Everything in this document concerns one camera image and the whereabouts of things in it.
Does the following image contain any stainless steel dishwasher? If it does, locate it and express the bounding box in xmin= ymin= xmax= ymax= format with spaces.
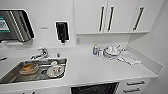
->
xmin=69 ymin=81 xmax=121 ymax=94

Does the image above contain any orange brown bowl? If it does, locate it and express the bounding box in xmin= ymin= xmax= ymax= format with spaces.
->
xmin=18 ymin=63 xmax=40 ymax=75

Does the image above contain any white cup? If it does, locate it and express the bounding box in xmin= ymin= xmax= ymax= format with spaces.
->
xmin=46 ymin=60 xmax=65 ymax=79

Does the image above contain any white wall outlet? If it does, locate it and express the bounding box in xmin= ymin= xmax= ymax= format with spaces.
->
xmin=75 ymin=37 xmax=81 ymax=45

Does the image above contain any black soap dispenser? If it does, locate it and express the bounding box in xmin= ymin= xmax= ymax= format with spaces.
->
xmin=55 ymin=21 xmax=71 ymax=44

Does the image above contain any chrome faucet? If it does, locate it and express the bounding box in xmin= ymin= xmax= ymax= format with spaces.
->
xmin=30 ymin=47 xmax=50 ymax=61

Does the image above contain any stainless steel sink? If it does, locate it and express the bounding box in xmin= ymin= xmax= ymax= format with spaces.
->
xmin=0 ymin=57 xmax=69 ymax=85

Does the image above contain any grey paper towel dispenser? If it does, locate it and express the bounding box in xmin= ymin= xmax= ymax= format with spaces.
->
xmin=0 ymin=9 xmax=36 ymax=43

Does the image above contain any white narrow drawer unit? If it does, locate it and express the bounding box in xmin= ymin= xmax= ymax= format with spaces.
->
xmin=117 ymin=76 xmax=158 ymax=94

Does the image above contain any steel wall cabinet door handle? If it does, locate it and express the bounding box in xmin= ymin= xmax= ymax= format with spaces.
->
xmin=98 ymin=6 xmax=106 ymax=33
xmin=107 ymin=6 xmax=115 ymax=33
xmin=132 ymin=6 xmax=145 ymax=32

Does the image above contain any small white bottle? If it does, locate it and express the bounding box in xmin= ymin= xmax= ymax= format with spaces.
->
xmin=98 ymin=47 xmax=104 ymax=57

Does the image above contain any small dark sink knob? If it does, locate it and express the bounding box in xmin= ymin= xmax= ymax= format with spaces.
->
xmin=56 ymin=50 xmax=62 ymax=58

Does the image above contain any white printed cloth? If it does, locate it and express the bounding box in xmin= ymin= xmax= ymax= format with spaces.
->
xmin=117 ymin=51 xmax=143 ymax=66

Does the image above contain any white three door wall cabinet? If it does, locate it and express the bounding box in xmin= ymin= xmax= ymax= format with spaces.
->
xmin=73 ymin=0 xmax=160 ymax=35

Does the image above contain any steel drawer handle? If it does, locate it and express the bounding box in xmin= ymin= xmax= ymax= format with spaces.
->
xmin=126 ymin=80 xmax=146 ymax=86
xmin=122 ymin=87 xmax=141 ymax=94

